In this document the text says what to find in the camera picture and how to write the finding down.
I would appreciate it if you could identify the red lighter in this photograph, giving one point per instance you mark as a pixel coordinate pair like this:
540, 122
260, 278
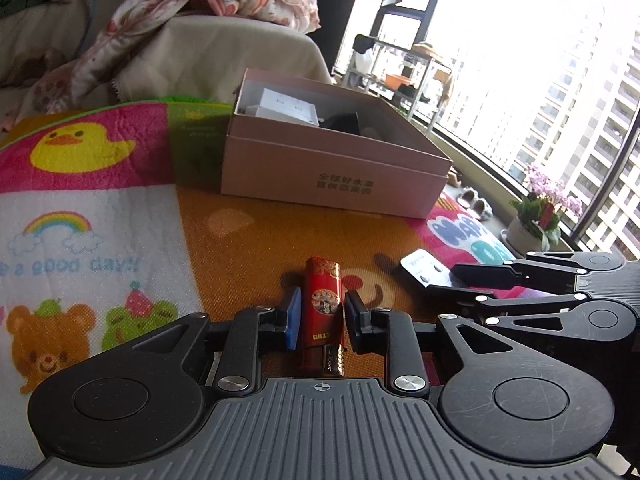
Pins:
322, 300

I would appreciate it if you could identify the colourful printed play mat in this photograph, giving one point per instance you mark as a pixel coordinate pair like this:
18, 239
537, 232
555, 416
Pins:
100, 240

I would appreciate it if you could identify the grey slipper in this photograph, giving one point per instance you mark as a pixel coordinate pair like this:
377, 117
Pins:
484, 209
467, 197

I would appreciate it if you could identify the potted pink orchid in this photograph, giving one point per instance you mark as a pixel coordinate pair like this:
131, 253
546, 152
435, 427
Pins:
522, 237

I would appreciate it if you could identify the white cardboard charger box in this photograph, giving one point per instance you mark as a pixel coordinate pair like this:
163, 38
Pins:
290, 105

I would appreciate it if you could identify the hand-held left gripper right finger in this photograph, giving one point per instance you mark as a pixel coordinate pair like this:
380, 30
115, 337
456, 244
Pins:
354, 322

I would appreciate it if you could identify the apartment building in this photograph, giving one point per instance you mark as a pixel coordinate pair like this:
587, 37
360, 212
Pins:
590, 110

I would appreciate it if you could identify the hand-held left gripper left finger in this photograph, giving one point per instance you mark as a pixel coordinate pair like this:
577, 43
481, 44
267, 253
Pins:
295, 322

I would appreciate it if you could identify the beige sofa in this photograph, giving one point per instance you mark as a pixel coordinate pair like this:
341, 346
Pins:
225, 55

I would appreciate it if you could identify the black window frame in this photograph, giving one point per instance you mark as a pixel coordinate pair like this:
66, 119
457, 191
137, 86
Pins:
500, 167

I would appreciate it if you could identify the metal rack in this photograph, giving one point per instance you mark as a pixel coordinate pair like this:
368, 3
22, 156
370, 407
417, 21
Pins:
380, 47

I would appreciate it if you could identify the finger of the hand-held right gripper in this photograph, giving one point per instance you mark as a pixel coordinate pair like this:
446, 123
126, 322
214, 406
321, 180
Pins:
530, 310
500, 274

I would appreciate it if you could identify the pink cardboard box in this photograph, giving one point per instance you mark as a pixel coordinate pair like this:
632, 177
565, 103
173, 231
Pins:
340, 180

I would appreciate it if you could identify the grey remote control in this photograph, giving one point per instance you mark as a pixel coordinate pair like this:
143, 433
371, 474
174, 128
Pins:
425, 266

